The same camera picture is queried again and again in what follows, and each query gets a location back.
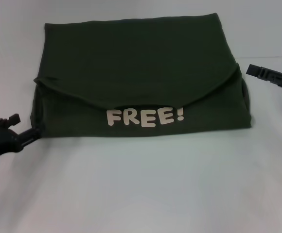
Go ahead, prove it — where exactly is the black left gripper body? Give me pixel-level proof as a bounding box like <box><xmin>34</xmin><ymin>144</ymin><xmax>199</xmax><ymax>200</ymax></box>
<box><xmin>0</xmin><ymin>119</ymin><xmax>25</xmax><ymax>166</ymax></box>

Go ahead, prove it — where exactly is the dark green t-shirt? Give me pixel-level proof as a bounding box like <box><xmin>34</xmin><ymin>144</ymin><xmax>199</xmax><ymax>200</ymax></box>
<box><xmin>30</xmin><ymin>15</ymin><xmax>254</xmax><ymax>138</ymax></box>

